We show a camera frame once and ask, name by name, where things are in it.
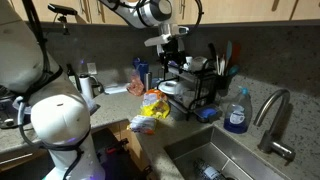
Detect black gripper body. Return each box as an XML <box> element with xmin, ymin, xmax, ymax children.
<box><xmin>159</xmin><ymin>39</ymin><xmax>185</xmax><ymax>60</ymax></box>

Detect black flask with label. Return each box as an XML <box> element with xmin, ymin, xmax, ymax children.
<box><xmin>192</xmin><ymin>158</ymin><xmax>228</xmax><ymax>180</ymax></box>

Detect black robot mounting stand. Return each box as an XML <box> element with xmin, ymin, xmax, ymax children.
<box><xmin>89</xmin><ymin>128</ymin><xmax>154</xmax><ymax>180</ymax></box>

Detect stainless steel sink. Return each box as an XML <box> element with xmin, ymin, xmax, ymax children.
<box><xmin>163</xmin><ymin>125</ymin><xmax>291</xmax><ymax>180</ymax></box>

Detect white mug on rack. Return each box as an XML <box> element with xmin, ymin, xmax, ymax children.
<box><xmin>191</xmin><ymin>55</ymin><xmax>209</xmax><ymax>73</ymax></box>

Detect white bowl with sauce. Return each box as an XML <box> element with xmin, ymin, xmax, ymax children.
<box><xmin>157</xmin><ymin>79</ymin><xmax>183</xmax><ymax>96</ymax></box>

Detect stainless steel tumbler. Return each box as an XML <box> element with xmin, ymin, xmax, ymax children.
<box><xmin>144</xmin><ymin>71</ymin><xmax>153</xmax><ymax>92</ymax></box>

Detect black cooking utensil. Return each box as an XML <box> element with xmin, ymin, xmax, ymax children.
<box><xmin>208</xmin><ymin>42</ymin><xmax>218</xmax><ymax>63</ymax></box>

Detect pink plastic bag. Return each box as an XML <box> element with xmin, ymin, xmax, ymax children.
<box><xmin>126</xmin><ymin>69</ymin><xmax>146</xmax><ymax>98</ymax></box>

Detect yellow orange snack bag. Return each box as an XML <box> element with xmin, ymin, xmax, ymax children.
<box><xmin>139</xmin><ymin>88</ymin><xmax>172</xmax><ymax>120</ymax></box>

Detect black utensil holder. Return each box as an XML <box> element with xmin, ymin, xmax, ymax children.
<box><xmin>214</xmin><ymin>71</ymin><xmax>234</xmax><ymax>92</ymax></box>

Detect teal spatula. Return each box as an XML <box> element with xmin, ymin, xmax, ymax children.
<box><xmin>225</xmin><ymin>40</ymin><xmax>234</xmax><ymax>68</ymax></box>

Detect white flat tray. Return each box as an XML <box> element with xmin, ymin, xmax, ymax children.
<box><xmin>103</xmin><ymin>83</ymin><xmax>131</xmax><ymax>95</ymax></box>

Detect red spatula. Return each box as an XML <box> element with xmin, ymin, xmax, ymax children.
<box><xmin>231</xmin><ymin>43</ymin><xmax>242</xmax><ymax>67</ymax></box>

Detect blue sponge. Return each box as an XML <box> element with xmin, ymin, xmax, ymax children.
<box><xmin>199</xmin><ymin>107</ymin><xmax>218</xmax><ymax>120</ymax></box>

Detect small yellow white packet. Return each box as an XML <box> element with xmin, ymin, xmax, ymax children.
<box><xmin>128</xmin><ymin>114</ymin><xmax>158</xmax><ymax>136</ymax></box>

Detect blue dish soap bottle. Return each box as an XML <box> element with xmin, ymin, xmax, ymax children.
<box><xmin>223</xmin><ymin>87</ymin><xmax>253</xmax><ymax>135</ymax></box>

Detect wooden lower cabinet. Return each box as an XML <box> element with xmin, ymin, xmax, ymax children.
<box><xmin>0</xmin><ymin>119</ymin><xmax>149</xmax><ymax>174</ymax></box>

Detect wooden upper cabinets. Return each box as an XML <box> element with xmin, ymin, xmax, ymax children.
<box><xmin>9</xmin><ymin>0</ymin><xmax>320</xmax><ymax>26</ymax></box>

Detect orange black clamp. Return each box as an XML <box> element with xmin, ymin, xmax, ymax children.
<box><xmin>104</xmin><ymin>138</ymin><xmax>130</xmax><ymax>156</ymax></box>

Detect curved metal faucet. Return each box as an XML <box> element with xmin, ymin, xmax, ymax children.
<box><xmin>253</xmin><ymin>88</ymin><xmax>297</xmax><ymax>163</ymax></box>

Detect black countertop appliance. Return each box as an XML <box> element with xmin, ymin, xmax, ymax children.
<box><xmin>0</xmin><ymin>84</ymin><xmax>25</xmax><ymax>130</ymax></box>

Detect black wire dish rack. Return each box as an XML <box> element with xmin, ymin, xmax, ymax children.
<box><xmin>156</xmin><ymin>58</ymin><xmax>223</xmax><ymax>122</ymax></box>

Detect white wall outlet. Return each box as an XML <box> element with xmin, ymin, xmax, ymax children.
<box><xmin>87</xmin><ymin>62</ymin><xmax>98</xmax><ymax>76</ymax></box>

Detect black camera on stand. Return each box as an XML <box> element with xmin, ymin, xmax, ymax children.
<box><xmin>47</xmin><ymin>3</ymin><xmax>78</xmax><ymax>36</ymax></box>

